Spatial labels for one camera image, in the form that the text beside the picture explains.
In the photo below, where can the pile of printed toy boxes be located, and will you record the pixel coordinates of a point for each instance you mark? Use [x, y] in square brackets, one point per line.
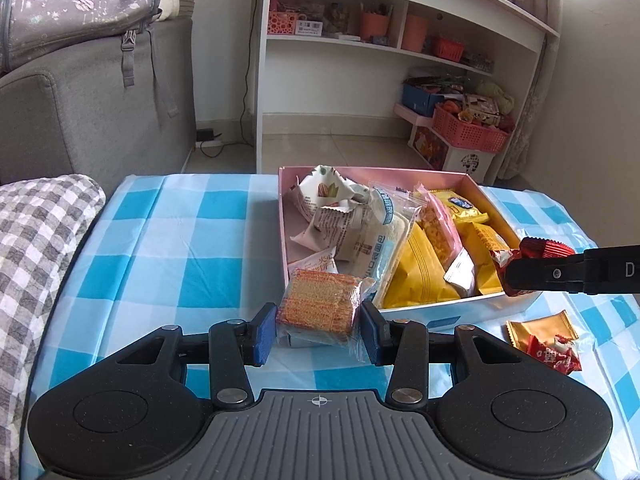
[475, 110]

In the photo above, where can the pink perforated basket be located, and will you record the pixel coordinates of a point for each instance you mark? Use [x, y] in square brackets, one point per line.
[281, 22]

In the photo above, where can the white power strip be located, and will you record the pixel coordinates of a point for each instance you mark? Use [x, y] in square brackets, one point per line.
[212, 143]

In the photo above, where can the red foil candy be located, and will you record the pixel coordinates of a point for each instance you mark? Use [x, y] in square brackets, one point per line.
[542, 249]

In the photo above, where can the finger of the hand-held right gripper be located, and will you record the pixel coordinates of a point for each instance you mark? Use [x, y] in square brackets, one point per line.
[555, 272]

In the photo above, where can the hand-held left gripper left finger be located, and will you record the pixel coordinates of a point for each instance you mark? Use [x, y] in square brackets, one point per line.
[265, 334]

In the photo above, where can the white labelled box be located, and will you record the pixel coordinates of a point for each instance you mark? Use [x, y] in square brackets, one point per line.
[308, 28]

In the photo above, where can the large plain yellow snack packet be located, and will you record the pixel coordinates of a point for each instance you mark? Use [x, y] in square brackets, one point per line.
[420, 270]

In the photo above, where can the pink tray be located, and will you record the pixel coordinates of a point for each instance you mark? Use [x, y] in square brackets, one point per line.
[412, 116]

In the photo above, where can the crumpled white text packet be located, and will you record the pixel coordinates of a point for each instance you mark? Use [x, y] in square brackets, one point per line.
[330, 230]

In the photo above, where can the gold wrapped candy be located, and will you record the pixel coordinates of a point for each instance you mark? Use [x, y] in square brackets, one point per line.
[540, 325]

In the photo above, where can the yellow orange snack packet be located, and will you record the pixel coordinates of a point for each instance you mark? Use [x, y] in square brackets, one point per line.
[487, 260]

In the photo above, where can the black power adapter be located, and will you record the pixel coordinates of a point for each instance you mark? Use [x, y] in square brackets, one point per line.
[205, 135]

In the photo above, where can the pink mesh basket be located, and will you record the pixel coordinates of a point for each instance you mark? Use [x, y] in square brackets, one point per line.
[467, 132]

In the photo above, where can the small white orange packet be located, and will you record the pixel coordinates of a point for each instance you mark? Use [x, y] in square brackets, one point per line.
[320, 260]

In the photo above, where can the clear container of trinkets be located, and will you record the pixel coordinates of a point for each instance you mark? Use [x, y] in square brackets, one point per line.
[340, 20]

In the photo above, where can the small white sachet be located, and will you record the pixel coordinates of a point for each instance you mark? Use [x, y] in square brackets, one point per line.
[459, 272]

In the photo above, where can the coral plastic cup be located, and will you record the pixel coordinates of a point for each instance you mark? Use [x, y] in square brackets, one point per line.
[415, 34]

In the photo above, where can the white plush toy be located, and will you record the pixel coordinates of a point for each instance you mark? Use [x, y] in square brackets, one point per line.
[171, 4]

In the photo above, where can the coral pen holder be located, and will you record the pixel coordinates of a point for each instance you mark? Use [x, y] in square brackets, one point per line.
[375, 25]

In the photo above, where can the pale curtain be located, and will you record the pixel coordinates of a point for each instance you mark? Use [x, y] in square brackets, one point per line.
[530, 85]

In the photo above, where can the white shelf unit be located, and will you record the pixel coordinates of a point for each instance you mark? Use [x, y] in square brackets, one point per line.
[310, 85]

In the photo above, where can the blue checked tablecloth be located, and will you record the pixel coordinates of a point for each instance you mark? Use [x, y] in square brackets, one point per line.
[175, 260]

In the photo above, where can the white printed storage box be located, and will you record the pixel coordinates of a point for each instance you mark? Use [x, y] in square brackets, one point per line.
[465, 160]

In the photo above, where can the orange wafer packet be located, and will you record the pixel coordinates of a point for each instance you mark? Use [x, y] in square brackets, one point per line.
[315, 302]

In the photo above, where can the clear blue bread packet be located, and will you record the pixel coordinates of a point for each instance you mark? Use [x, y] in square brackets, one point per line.
[385, 240]

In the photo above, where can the white colourful printed packet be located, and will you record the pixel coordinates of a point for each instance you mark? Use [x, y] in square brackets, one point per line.
[325, 187]

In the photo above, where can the pink cracker packet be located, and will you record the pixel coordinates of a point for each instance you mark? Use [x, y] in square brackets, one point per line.
[439, 230]

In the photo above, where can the small trinkets on shelf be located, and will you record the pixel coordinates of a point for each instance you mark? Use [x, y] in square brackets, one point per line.
[480, 62]

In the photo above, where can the pile of small toys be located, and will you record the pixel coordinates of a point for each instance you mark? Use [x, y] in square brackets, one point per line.
[440, 84]

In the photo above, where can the lilac printed backpack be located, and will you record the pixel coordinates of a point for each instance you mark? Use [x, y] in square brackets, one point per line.
[65, 5]

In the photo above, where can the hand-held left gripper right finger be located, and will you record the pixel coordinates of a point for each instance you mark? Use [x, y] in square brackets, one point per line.
[372, 332]

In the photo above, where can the red white wrapped candy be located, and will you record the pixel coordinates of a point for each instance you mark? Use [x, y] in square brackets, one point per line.
[555, 355]

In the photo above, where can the pink cardboard box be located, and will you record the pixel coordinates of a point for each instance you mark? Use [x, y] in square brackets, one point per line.
[450, 314]

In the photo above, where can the green plush toy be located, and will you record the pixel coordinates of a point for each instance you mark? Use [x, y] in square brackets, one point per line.
[495, 95]

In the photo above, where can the small red basket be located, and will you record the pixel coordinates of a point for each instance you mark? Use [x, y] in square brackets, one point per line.
[448, 47]

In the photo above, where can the yellow biscuit packet blue label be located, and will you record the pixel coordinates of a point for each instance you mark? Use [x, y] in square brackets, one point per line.
[460, 207]

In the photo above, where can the blue storage box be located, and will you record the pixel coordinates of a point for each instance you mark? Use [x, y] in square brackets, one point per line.
[422, 100]

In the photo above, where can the grey checked cushion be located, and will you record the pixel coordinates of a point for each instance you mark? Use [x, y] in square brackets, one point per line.
[40, 240]

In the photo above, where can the grey sofa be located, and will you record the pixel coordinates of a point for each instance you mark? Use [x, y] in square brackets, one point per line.
[75, 110]

